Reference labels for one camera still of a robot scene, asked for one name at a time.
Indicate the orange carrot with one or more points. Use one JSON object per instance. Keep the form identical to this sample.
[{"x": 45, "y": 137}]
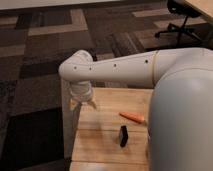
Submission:
[{"x": 134, "y": 117}]

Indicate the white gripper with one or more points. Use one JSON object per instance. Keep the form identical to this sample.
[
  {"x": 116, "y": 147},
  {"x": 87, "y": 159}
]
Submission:
[{"x": 81, "y": 92}]

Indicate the black eraser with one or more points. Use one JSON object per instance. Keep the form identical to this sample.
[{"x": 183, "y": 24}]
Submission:
[{"x": 123, "y": 136}]

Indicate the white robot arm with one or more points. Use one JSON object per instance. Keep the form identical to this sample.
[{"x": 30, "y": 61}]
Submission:
[{"x": 180, "y": 127}]

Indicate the wooden desk in background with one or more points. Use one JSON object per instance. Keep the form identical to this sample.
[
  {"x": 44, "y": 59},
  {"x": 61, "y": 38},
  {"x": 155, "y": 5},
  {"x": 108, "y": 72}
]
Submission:
[{"x": 205, "y": 7}]

